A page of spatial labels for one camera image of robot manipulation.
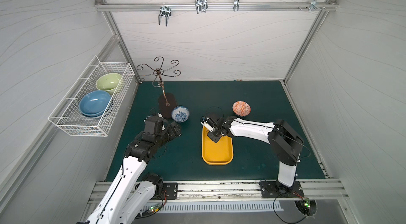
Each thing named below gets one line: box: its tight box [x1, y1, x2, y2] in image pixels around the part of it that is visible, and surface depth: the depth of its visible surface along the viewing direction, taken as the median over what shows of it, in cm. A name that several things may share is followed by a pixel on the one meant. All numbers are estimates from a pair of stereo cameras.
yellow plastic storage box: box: [201, 125, 234, 166], surface depth 84 cm
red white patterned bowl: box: [232, 100, 252, 117], surface depth 104 cm
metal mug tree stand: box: [135, 56, 182, 119], surface depth 88 cm
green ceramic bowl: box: [95, 72, 123, 96], surface depth 73 cm
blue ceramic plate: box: [79, 89, 112, 117], surface depth 64 cm
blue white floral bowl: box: [171, 105, 190, 124], surface depth 101 cm
